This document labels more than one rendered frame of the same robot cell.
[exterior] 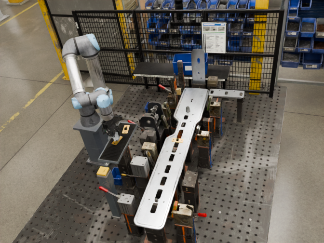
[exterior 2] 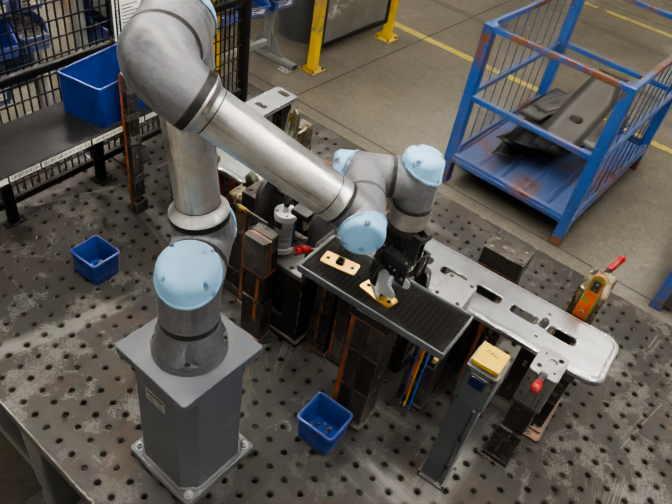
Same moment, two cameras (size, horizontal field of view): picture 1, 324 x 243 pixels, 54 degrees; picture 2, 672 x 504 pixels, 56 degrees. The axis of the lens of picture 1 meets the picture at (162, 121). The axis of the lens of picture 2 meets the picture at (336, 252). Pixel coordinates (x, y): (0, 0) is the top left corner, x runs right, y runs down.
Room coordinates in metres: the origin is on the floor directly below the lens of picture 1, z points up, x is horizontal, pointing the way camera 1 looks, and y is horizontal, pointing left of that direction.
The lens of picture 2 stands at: (1.57, 1.28, 2.13)
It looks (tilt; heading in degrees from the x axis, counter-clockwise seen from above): 42 degrees down; 277
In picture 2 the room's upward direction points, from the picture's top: 11 degrees clockwise
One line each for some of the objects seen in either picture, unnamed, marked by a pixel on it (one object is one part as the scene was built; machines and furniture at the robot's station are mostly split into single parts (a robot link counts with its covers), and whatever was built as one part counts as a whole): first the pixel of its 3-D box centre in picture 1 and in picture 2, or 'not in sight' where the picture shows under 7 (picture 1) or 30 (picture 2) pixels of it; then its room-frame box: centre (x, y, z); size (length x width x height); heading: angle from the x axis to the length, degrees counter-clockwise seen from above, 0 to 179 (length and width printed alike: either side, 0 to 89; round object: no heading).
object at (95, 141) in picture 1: (97, 139); (191, 403); (1.91, 0.54, 0.90); 0.21 x 0.21 x 0.40; 64
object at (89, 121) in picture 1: (88, 115); (189, 329); (1.91, 0.54, 1.15); 0.15 x 0.15 x 0.10
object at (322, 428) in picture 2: (118, 176); (323, 425); (1.62, 0.39, 0.74); 0.11 x 0.10 x 0.09; 158
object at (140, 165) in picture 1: (143, 181); (432, 345); (1.41, 0.19, 0.90); 0.13 x 0.10 x 0.41; 68
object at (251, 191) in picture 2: not in sight; (254, 248); (1.94, 0.02, 0.91); 0.07 x 0.05 x 0.42; 68
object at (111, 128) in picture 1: (109, 125); (403, 247); (1.55, 0.33, 1.32); 0.09 x 0.08 x 0.12; 147
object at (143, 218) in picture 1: (178, 142); (375, 229); (1.63, -0.09, 1.00); 1.38 x 0.22 x 0.02; 158
